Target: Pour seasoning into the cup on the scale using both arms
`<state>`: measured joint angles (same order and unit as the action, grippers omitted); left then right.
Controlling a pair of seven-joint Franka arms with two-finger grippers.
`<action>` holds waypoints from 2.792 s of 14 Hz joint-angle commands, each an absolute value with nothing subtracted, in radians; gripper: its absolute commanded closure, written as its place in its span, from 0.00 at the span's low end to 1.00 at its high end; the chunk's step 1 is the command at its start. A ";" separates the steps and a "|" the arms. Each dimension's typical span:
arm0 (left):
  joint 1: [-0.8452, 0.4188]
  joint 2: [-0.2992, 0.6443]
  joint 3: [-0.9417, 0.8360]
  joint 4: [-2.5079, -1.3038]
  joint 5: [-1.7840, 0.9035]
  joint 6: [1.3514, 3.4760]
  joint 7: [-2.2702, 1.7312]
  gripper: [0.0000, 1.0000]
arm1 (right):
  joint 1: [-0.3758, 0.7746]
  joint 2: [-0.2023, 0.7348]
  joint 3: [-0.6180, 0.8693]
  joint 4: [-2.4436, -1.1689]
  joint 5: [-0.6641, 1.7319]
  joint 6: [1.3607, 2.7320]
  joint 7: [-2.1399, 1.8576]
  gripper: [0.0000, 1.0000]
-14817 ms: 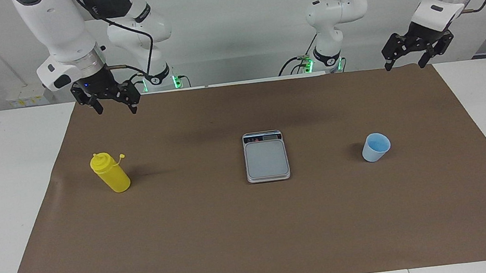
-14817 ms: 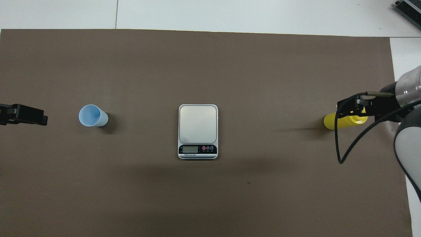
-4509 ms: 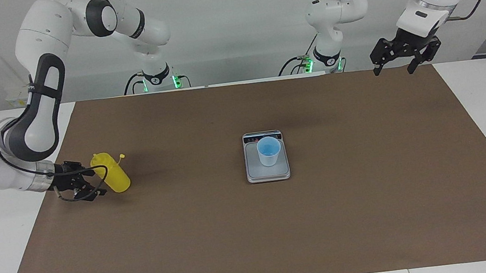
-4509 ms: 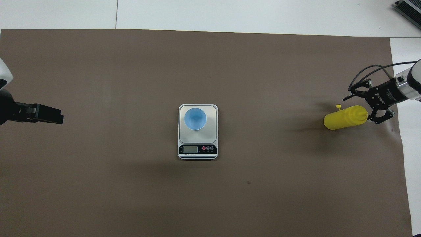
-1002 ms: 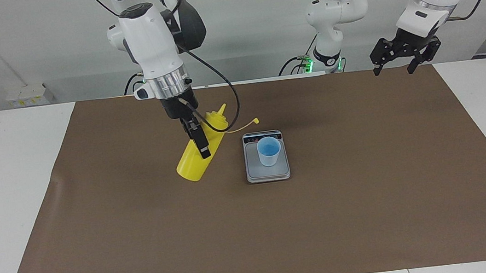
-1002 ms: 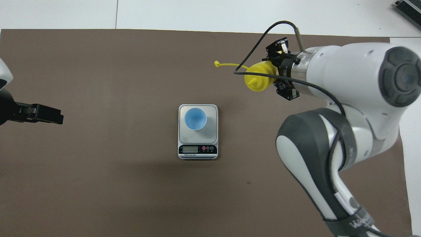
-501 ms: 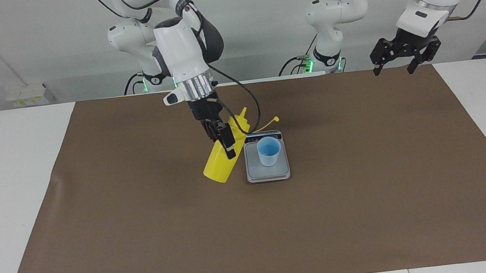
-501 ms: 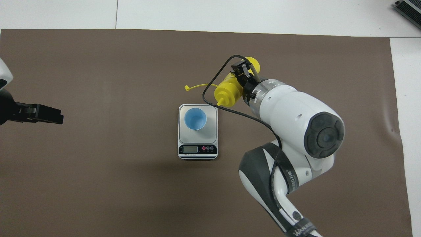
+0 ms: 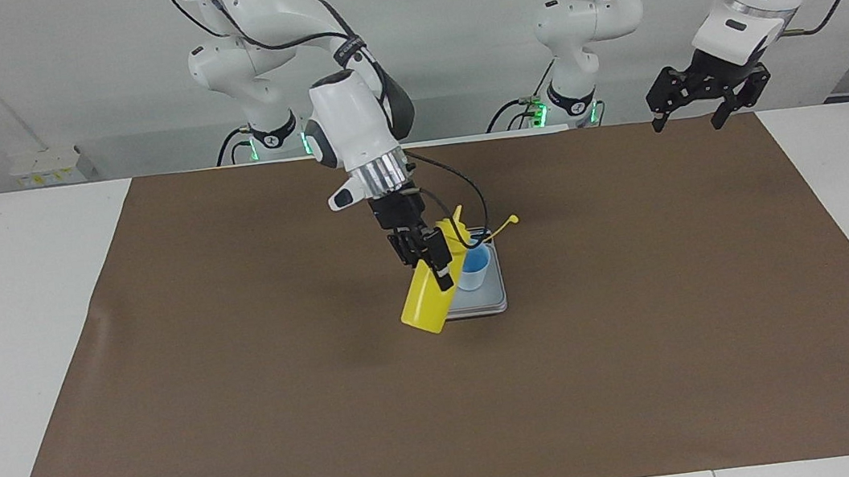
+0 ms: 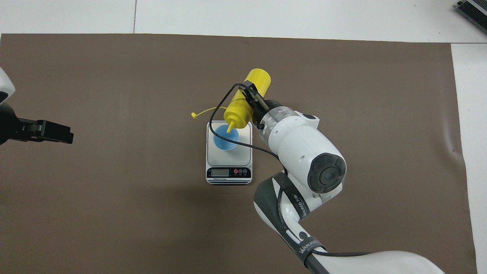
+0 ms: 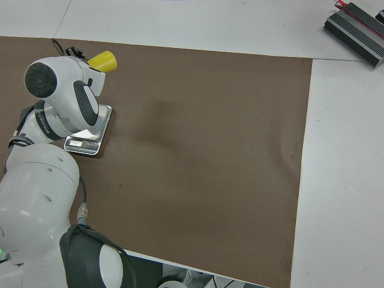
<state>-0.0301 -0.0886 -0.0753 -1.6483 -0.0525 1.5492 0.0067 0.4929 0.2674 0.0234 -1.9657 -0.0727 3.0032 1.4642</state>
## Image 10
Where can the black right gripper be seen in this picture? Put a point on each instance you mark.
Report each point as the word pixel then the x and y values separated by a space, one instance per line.
pixel 260 110

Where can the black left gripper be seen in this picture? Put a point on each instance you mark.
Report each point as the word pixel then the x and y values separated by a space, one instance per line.
pixel 5 125

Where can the yellow squeeze seasoning bottle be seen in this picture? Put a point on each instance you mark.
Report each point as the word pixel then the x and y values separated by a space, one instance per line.
pixel 260 78

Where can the light blue plastic cup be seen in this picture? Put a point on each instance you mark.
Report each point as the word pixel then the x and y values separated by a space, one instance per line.
pixel 224 144

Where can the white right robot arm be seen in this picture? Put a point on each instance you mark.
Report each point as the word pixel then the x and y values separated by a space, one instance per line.
pixel 304 148

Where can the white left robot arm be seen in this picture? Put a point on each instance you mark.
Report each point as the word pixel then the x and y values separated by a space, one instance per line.
pixel 4 85

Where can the silver digital kitchen scale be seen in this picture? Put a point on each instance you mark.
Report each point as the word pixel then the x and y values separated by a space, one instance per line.
pixel 243 154

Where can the brown table mat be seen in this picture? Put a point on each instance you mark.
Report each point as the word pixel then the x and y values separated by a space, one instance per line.
pixel 114 209

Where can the grey ribbed metal device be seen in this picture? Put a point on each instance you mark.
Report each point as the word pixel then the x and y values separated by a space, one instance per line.
pixel 475 11

